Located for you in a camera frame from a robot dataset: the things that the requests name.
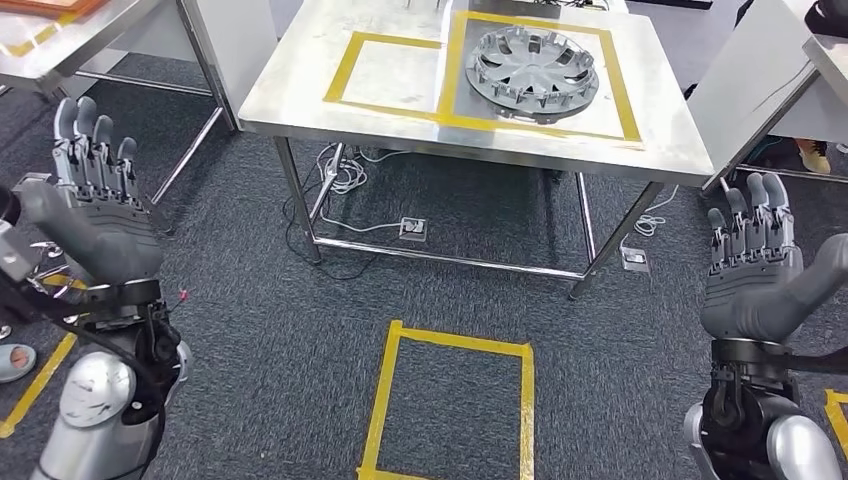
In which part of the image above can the white desk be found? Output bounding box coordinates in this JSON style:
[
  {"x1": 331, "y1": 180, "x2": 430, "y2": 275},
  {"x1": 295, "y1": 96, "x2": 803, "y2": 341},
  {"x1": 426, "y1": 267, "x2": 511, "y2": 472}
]
[{"x1": 59, "y1": 0, "x2": 280, "y2": 101}]

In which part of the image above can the yellow floor tape square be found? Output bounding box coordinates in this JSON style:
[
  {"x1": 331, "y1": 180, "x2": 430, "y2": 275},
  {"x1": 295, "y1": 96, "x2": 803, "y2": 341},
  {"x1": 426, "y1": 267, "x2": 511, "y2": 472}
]
[
  {"x1": 357, "y1": 319, "x2": 536, "y2": 480},
  {"x1": 823, "y1": 389, "x2": 848, "y2": 458}
]

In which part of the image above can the black office chair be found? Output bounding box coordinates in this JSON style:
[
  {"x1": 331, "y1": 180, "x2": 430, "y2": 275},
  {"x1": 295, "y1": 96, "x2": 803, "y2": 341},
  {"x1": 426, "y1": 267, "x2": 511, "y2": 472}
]
[{"x1": 682, "y1": 0, "x2": 757, "y2": 101}]

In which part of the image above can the chrome stool base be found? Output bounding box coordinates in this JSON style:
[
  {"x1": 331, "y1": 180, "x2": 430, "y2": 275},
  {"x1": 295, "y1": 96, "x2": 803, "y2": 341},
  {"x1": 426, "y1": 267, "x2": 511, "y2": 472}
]
[{"x1": 0, "y1": 239, "x2": 77, "y2": 340}]

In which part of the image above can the wooden framed board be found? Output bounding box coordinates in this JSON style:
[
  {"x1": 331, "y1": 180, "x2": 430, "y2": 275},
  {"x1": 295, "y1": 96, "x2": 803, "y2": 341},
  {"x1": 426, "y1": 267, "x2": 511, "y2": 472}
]
[{"x1": 0, "y1": 0, "x2": 111, "y2": 20}]

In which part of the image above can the tan shoe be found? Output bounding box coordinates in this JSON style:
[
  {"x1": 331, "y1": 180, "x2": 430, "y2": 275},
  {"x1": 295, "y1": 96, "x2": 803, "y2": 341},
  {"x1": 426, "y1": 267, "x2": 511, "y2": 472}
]
[{"x1": 796, "y1": 137, "x2": 833, "y2": 176}]

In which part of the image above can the silver plastic wheel hubcap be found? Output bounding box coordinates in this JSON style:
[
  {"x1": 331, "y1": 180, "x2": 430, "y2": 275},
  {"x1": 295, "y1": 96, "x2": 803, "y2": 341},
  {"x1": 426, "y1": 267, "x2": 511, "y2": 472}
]
[{"x1": 464, "y1": 25, "x2": 601, "y2": 126}]

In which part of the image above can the black floor cable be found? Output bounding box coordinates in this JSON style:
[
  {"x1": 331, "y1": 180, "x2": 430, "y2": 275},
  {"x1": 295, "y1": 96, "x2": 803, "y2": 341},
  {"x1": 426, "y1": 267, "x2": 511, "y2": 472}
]
[{"x1": 283, "y1": 142, "x2": 382, "y2": 281}]

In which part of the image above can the grey slipper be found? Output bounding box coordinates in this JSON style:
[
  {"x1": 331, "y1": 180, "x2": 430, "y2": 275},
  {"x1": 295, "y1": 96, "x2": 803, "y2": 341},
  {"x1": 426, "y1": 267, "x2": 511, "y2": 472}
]
[{"x1": 0, "y1": 344, "x2": 38, "y2": 384}]

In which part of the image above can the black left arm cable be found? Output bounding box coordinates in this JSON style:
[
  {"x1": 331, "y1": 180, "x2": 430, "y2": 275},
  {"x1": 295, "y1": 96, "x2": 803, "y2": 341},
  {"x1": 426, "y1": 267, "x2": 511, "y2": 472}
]
[{"x1": 39, "y1": 317, "x2": 167, "y2": 478}]

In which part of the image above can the white floor cable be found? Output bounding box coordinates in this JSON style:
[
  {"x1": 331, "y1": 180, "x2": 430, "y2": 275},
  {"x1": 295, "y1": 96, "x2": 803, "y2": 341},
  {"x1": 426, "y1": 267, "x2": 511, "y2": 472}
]
[
  {"x1": 316, "y1": 142, "x2": 409, "y2": 234},
  {"x1": 619, "y1": 185, "x2": 682, "y2": 250}
]

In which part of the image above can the steel workbench table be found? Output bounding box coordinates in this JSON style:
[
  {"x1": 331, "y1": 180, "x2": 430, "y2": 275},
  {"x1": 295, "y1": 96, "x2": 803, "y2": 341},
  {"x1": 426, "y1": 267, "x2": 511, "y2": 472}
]
[{"x1": 237, "y1": 0, "x2": 717, "y2": 301}]

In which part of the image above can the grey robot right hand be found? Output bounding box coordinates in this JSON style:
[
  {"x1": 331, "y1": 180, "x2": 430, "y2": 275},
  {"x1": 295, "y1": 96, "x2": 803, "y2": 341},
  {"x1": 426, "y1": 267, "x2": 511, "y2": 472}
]
[{"x1": 699, "y1": 172, "x2": 848, "y2": 346}]

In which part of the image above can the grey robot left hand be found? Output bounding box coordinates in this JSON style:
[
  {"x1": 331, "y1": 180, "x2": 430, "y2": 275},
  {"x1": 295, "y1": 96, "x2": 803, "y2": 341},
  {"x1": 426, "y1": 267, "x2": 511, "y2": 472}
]
[{"x1": 18, "y1": 96, "x2": 165, "y2": 291}]

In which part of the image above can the black rounded object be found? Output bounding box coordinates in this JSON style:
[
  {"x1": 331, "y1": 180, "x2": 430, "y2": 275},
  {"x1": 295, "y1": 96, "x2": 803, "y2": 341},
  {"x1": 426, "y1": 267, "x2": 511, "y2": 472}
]
[{"x1": 803, "y1": 0, "x2": 848, "y2": 39}]

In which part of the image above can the white desk side panel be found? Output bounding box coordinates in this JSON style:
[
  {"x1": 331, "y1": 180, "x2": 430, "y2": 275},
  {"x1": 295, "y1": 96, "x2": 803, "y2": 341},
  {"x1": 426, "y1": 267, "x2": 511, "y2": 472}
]
[{"x1": 685, "y1": 0, "x2": 829, "y2": 190}]

